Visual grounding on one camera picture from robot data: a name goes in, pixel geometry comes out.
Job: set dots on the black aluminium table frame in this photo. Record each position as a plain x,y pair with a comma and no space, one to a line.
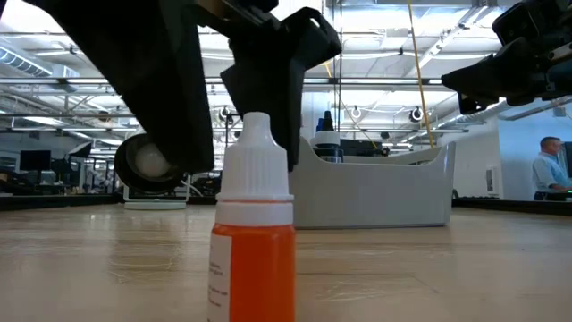
514,206

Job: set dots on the black computer monitor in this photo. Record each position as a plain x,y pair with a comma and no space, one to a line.
35,159

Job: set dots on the grey plastic bin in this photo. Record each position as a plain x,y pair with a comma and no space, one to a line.
371,192

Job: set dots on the large blue-tipped dye bottle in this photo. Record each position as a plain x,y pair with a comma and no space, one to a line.
320,125

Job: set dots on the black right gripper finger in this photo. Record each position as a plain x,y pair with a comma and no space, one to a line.
496,65
491,85

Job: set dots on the silver ceiling duct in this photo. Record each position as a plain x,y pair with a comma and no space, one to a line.
491,114

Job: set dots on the white cylindrical container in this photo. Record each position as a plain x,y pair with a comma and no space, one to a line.
147,163

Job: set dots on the small orange-red dye bottle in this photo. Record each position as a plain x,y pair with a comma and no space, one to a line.
252,250

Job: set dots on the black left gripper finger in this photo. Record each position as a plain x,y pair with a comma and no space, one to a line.
277,89
147,80

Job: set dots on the person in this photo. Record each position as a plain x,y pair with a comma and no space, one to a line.
549,172

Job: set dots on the black mesh computer case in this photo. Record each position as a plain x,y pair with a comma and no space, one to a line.
362,146

